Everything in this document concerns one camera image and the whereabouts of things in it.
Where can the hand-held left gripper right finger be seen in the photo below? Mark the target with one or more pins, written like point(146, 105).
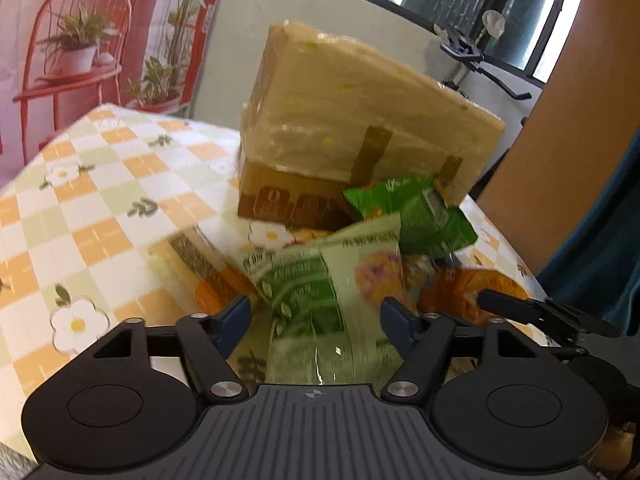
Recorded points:
point(397, 322)

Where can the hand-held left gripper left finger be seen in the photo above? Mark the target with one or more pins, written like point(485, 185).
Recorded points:
point(234, 322)

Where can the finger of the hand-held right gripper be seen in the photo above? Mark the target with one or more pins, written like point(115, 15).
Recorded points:
point(505, 302)

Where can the orange snack packet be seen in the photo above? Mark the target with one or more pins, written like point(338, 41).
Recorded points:
point(450, 295)

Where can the light green snack packet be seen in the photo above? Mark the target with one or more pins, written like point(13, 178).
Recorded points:
point(310, 280)

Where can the beige snack packet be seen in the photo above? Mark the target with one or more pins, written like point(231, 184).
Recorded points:
point(200, 260)

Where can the person's teal clothing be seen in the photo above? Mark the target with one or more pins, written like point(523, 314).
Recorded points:
point(595, 260)

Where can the dark green snack packet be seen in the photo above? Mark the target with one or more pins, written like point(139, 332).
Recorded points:
point(420, 215)

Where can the plastic-wrapped cardboard box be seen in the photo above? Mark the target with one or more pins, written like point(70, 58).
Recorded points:
point(340, 125)

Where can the black exercise bike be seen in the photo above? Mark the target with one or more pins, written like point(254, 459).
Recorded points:
point(475, 57)

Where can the white plastic bag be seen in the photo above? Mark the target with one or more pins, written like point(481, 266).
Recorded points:
point(494, 22)

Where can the wall poster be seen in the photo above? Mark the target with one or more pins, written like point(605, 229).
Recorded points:
point(85, 45)

